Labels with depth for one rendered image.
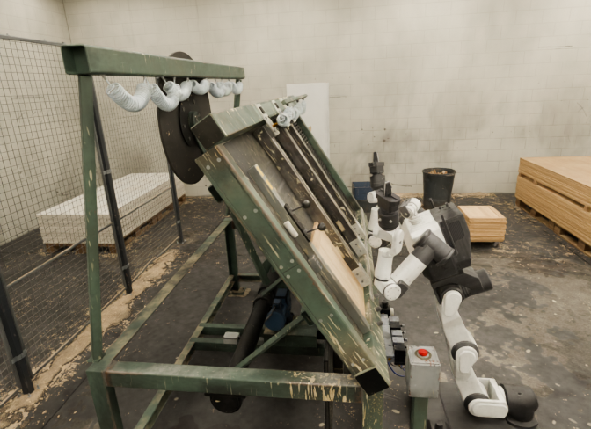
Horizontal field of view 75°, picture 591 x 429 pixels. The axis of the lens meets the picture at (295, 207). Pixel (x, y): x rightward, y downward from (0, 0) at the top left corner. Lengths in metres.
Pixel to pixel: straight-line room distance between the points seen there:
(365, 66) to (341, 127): 1.10
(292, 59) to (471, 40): 2.96
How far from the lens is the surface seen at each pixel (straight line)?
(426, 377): 1.82
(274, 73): 7.22
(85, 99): 1.68
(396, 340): 2.15
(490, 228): 5.26
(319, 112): 5.75
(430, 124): 7.33
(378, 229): 1.72
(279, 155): 2.09
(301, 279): 1.56
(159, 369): 2.06
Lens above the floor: 2.03
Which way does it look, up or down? 18 degrees down
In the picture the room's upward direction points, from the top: 3 degrees counter-clockwise
